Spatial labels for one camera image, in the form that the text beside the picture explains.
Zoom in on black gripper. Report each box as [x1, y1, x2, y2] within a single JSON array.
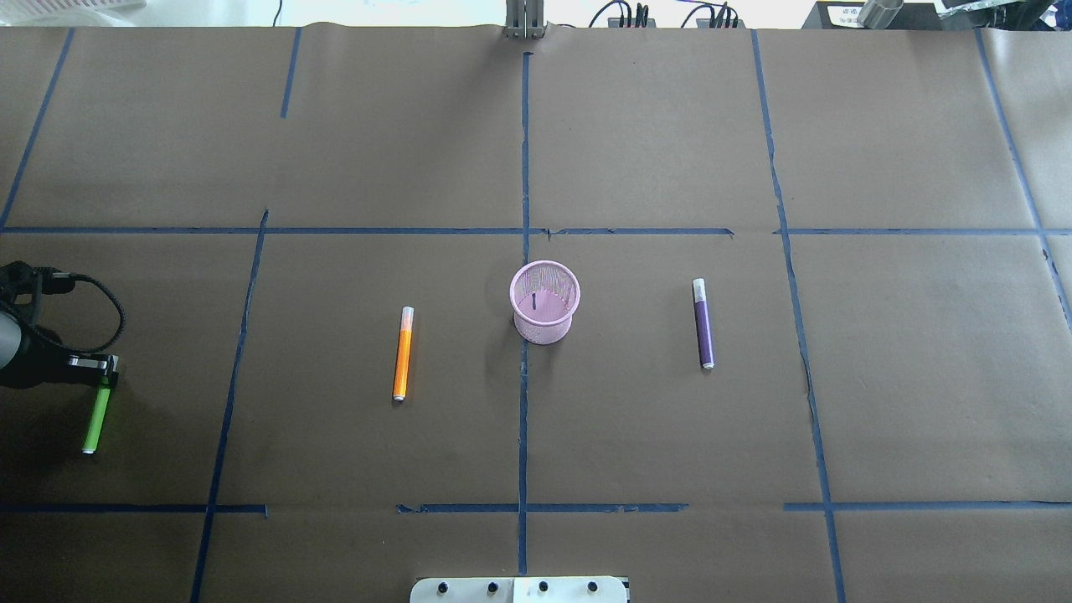
[[66, 354, 119, 389]]

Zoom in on green highlighter pen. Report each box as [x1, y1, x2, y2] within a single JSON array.
[[81, 384, 111, 456]]

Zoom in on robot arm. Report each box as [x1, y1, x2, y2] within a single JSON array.
[[1, 262, 126, 389]]

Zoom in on orange highlighter pen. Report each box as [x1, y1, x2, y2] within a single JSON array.
[[392, 306, 415, 405]]

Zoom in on pink mesh pen holder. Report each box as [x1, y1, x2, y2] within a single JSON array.
[[508, 260, 581, 345]]

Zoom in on purple highlighter pen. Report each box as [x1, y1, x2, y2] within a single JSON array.
[[693, 278, 716, 371]]

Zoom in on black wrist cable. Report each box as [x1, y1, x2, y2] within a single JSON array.
[[33, 270, 126, 354]]

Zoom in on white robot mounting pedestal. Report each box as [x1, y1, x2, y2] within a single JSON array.
[[410, 575, 631, 602]]

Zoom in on aluminium frame post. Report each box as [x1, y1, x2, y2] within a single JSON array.
[[504, 0, 547, 39]]

